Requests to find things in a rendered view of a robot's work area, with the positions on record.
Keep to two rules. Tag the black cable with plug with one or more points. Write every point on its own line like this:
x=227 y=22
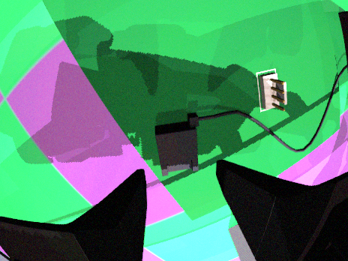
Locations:
x=177 y=143

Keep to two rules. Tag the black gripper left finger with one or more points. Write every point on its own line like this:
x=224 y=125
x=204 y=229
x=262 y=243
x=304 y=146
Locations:
x=111 y=231

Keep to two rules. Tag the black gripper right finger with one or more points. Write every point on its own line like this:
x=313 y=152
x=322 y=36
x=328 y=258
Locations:
x=279 y=219

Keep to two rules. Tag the black computer fan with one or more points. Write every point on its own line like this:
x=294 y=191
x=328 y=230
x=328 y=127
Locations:
x=344 y=25

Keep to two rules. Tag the green circuit board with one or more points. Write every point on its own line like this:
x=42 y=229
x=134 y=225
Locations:
x=153 y=61

